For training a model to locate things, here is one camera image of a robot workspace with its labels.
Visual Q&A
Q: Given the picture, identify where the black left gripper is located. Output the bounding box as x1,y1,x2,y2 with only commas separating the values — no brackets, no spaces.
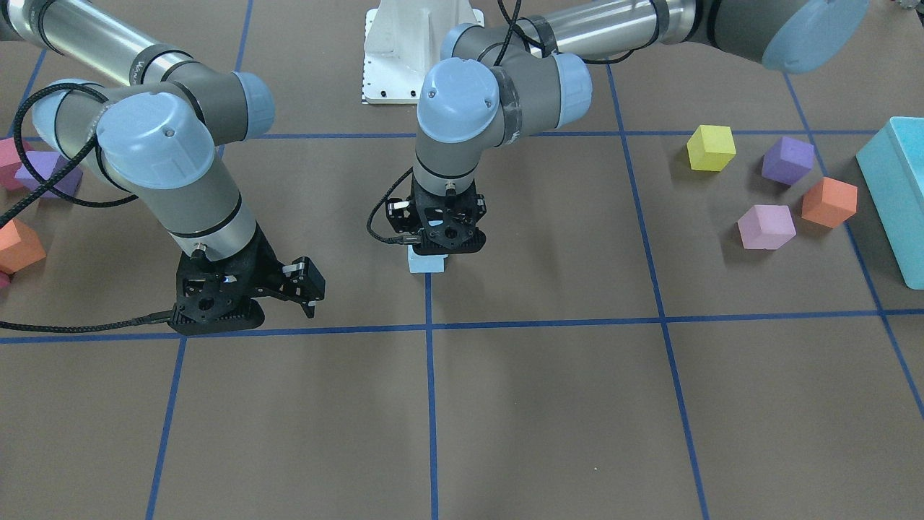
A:
386,180,486,233

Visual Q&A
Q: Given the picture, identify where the purple foam block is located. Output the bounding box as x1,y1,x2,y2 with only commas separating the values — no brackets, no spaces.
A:
760,137,816,186
14,150,83,197

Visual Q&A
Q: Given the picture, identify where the black camera cable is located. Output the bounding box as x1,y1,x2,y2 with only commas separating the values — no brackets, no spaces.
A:
366,168,423,245
0,82,178,334

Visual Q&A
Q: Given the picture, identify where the pink foam block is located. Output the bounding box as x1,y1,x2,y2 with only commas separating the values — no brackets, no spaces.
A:
737,204,798,251

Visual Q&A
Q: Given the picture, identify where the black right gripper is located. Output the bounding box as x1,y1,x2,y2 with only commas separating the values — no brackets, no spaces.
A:
176,226,326,319

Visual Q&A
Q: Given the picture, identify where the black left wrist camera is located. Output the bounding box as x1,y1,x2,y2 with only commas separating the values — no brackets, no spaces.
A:
412,203,487,256

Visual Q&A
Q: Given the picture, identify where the orange foam block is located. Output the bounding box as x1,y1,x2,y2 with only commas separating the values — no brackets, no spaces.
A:
800,177,858,228
1,218,46,275

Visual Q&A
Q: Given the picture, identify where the teal foam bin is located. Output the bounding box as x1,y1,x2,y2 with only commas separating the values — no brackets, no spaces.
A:
857,116,923,290

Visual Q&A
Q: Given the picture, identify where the magenta foam block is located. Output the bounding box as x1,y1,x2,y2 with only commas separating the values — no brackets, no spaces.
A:
1,137,25,191

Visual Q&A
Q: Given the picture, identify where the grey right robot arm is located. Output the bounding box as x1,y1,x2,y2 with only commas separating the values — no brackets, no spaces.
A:
2,1,326,328

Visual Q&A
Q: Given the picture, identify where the yellow foam block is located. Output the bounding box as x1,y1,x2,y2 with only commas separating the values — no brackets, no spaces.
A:
687,124,737,172

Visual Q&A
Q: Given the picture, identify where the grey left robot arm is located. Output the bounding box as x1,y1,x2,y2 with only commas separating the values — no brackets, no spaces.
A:
377,1,868,251

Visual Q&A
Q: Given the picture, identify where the light blue foam block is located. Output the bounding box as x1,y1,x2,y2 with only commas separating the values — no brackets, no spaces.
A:
407,246,448,274

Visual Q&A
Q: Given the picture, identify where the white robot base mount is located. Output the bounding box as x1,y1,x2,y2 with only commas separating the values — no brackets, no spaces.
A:
361,1,484,105

